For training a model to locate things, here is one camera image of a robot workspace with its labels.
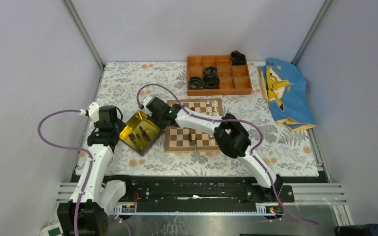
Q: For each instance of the wooden chessboard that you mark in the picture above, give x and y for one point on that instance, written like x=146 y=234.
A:
x=187 y=139

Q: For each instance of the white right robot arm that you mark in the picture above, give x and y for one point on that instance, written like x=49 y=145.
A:
x=229 y=133

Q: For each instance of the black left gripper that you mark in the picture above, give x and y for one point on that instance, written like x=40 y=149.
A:
x=121 y=125

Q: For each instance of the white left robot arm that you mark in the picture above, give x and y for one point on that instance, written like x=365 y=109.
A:
x=101 y=145

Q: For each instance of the orange wooden compartment tray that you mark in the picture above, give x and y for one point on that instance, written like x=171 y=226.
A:
x=234 y=79

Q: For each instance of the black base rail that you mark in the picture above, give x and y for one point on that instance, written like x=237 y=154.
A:
x=151 y=194

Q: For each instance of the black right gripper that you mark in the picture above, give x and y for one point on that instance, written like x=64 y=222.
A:
x=151 y=117

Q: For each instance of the gold tin box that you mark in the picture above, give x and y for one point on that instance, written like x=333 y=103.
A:
x=140 y=133

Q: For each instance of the green checkered mat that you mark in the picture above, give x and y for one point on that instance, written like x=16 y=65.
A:
x=53 y=230

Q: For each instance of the black cylinder object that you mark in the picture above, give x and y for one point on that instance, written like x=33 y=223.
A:
x=357 y=230

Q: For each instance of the blue pikachu shirt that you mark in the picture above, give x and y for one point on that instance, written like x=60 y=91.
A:
x=284 y=88

